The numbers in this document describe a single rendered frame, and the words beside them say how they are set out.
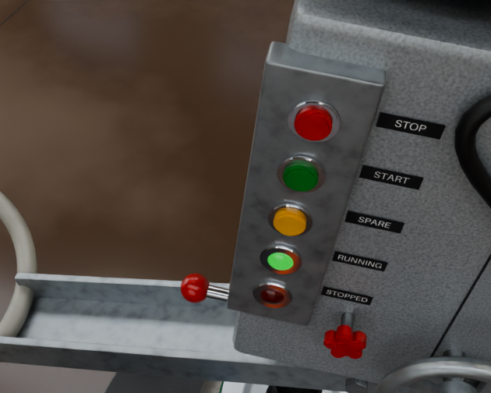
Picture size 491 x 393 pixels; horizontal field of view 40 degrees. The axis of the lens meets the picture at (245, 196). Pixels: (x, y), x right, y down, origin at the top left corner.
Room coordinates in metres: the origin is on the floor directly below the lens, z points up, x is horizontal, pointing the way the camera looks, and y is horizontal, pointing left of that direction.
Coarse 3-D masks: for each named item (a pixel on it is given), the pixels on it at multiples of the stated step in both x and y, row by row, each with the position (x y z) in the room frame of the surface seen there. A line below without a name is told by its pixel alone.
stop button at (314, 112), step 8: (304, 112) 0.36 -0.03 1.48; (312, 112) 0.36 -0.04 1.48; (320, 112) 0.36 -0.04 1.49; (296, 120) 0.36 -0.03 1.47; (304, 120) 0.36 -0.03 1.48; (312, 120) 0.36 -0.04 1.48; (320, 120) 0.36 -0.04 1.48; (328, 120) 0.36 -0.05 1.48; (296, 128) 0.36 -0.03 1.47; (304, 128) 0.36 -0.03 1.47; (312, 128) 0.36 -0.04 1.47; (320, 128) 0.36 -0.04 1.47; (328, 128) 0.36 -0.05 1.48; (304, 136) 0.36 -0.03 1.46; (312, 136) 0.36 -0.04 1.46; (320, 136) 0.36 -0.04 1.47
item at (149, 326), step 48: (48, 288) 0.57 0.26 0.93; (96, 288) 0.56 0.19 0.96; (144, 288) 0.56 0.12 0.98; (0, 336) 0.47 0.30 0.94; (48, 336) 0.50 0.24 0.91; (96, 336) 0.50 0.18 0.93; (144, 336) 0.50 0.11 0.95; (192, 336) 0.50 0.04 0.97; (288, 384) 0.43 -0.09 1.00; (336, 384) 0.43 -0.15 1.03
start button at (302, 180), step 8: (288, 168) 0.36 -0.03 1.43; (296, 168) 0.36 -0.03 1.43; (304, 168) 0.36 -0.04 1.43; (312, 168) 0.36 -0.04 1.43; (288, 176) 0.36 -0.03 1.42; (296, 176) 0.36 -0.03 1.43; (304, 176) 0.36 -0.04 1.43; (312, 176) 0.36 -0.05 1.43; (288, 184) 0.36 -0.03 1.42; (296, 184) 0.36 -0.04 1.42; (304, 184) 0.36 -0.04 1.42; (312, 184) 0.36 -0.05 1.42
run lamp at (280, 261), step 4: (272, 256) 0.36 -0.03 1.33; (276, 256) 0.36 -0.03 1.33; (280, 256) 0.36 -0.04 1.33; (284, 256) 0.36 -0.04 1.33; (288, 256) 0.36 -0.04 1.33; (268, 260) 0.36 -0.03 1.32; (272, 260) 0.36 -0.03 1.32; (276, 260) 0.36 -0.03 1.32; (280, 260) 0.36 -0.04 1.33; (284, 260) 0.36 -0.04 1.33; (288, 260) 0.36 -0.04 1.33; (292, 260) 0.36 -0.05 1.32; (272, 264) 0.36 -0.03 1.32; (276, 264) 0.36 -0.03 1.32; (280, 264) 0.36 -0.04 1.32; (284, 264) 0.36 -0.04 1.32; (288, 264) 0.36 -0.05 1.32; (292, 264) 0.36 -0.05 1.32; (276, 268) 0.36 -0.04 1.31; (280, 268) 0.36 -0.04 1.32; (284, 268) 0.36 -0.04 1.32; (288, 268) 0.36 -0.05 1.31
